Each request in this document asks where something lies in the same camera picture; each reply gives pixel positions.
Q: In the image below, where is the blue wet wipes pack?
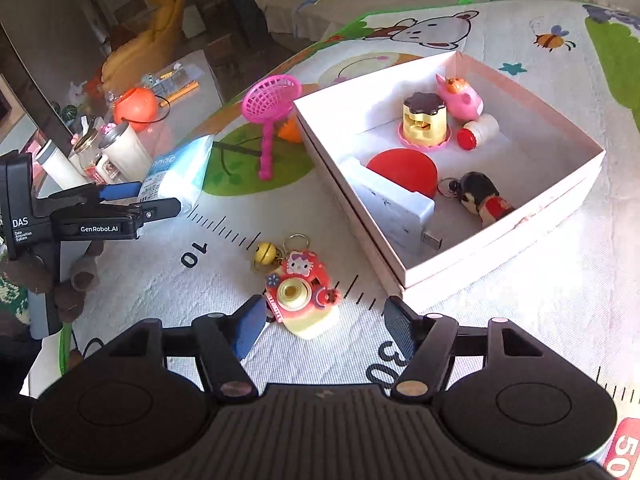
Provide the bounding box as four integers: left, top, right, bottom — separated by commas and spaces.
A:
138, 136, 214, 216

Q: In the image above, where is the hello kitty camera toy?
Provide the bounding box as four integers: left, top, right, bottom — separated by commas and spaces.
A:
265, 250, 342, 340

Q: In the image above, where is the gold bell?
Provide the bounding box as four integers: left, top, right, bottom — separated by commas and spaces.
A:
253, 242, 281, 266

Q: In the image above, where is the black hair doll keychain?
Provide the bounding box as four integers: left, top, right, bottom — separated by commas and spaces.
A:
448, 171, 515, 228

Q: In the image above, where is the orange plastic toy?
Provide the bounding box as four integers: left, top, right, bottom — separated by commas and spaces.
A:
277, 116, 303, 144

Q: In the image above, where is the pink plastic net scoop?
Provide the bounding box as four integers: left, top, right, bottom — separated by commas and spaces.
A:
241, 75, 302, 181

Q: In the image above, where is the red round lid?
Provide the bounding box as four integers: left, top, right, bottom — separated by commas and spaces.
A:
367, 148, 438, 200

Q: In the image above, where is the red cap white bottle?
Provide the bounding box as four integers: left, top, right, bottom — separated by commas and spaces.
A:
456, 114, 500, 151

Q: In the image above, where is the yellow pudding cup toy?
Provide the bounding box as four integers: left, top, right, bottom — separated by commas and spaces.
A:
399, 92, 450, 151

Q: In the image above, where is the pink pig toy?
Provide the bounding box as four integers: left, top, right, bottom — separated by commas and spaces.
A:
435, 74, 484, 122

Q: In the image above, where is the white rectangular box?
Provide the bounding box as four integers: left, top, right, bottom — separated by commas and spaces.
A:
341, 157, 442, 255

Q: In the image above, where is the gloved left hand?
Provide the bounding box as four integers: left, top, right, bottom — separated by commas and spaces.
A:
1, 240, 104, 323

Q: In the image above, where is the white ribbed tumbler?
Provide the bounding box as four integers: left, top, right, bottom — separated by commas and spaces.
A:
99, 120, 152, 182

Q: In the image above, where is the orange pumpkin bucket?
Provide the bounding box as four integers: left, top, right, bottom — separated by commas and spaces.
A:
114, 87, 158, 132

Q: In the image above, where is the white coffee table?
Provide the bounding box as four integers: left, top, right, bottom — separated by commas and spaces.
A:
29, 49, 224, 196

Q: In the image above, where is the orange pencil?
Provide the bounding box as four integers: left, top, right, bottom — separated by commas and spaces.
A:
158, 80, 200, 107

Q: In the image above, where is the cartoon play mat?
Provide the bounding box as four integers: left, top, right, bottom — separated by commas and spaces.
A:
32, 0, 639, 479

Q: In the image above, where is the pink cardboard box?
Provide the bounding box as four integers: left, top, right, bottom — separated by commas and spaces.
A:
295, 52, 604, 298

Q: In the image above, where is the yellow bean bag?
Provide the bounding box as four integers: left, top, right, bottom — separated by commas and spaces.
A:
101, 0, 184, 96

